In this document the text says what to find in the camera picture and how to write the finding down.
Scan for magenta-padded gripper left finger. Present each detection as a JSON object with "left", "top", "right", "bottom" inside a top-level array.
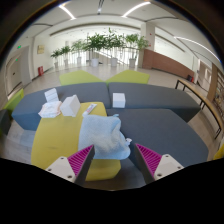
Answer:
[{"left": 45, "top": 144, "right": 96, "bottom": 188}]

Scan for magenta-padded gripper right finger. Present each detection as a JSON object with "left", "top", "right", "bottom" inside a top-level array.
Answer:
[{"left": 133, "top": 143, "right": 185, "bottom": 186}]

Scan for light blue towel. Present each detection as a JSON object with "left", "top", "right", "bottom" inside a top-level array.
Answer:
[{"left": 78, "top": 113, "right": 133, "bottom": 161}]

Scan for yellow upholstered ottoman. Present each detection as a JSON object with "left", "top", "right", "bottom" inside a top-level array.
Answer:
[{"left": 30, "top": 101, "right": 123, "bottom": 183}]

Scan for grey upholstered ottoman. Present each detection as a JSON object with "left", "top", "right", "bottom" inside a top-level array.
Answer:
[
  {"left": 105, "top": 107, "right": 210, "bottom": 169},
  {"left": 107, "top": 81, "right": 202, "bottom": 124}
]

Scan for white plastic wipes pack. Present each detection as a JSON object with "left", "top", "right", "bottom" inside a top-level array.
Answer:
[{"left": 37, "top": 100, "right": 63, "bottom": 119}]

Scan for tall white box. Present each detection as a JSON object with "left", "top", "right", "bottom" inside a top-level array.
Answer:
[{"left": 59, "top": 94, "right": 82, "bottom": 118}]

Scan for yellow chair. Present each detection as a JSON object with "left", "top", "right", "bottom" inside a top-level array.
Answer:
[{"left": 213, "top": 139, "right": 224, "bottom": 162}]

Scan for small white tube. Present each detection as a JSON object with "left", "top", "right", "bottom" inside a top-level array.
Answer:
[{"left": 82, "top": 103, "right": 98, "bottom": 117}]

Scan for stack of white tissue packs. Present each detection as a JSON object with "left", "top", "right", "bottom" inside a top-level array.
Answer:
[{"left": 44, "top": 87, "right": 60, "bottom": 103}]

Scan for dark grey cube ottoman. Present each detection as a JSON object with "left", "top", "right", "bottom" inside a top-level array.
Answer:
[{"left": 0, "top": 108, "right": 12, "bottom": 136}]

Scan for blue upholstered ottoman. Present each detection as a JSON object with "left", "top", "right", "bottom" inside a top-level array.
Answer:
[{"left": 11, "top": 82, "right": 112, "bottom": 132}]

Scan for white cube box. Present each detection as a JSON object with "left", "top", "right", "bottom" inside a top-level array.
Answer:
[{"left": 112, "top": 92, "right": 127, "bottom": 109}]

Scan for long green upholstered bench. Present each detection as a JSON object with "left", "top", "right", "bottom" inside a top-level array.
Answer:
[{"left": 2, "top": 87, "right": 25, "bottom": 113}]

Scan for green upholstered ottoman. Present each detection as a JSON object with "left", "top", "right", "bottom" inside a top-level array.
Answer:
[
  {"left": 59, "top": 69, "right": 105, "bottom": 87},
  {"left": 105, "top": 69, "right": 151, "bottom": 85}
]

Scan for wooden shelf unit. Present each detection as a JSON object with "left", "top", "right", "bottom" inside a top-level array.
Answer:
[{"left": 206, "top": 62, "right": 224, "bottom": 113}]

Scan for brown wooden reception counter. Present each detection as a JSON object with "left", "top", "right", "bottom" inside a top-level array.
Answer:
[{"left": 142, "top": 48, "right": 196, "bottom": 80}]

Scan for row of potted plants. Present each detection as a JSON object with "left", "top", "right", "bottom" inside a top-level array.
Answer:
[{"left": 49, "top": 28, "right": 151, "bottom": 69}]

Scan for ceiling strip lights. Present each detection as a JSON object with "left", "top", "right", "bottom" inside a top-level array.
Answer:
[{"left": 58, "top": 0, "right": 153, "bottom": 20}]

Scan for wooden table with black frame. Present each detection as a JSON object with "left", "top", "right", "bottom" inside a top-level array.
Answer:
[{"left": 174, "top": 78, "right": 224, "bottom": 139}]

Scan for yellowish wall picture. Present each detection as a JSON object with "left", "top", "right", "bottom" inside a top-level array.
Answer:
[{"left": 36, "top": 44, "right": 46, "bottom": 55}]

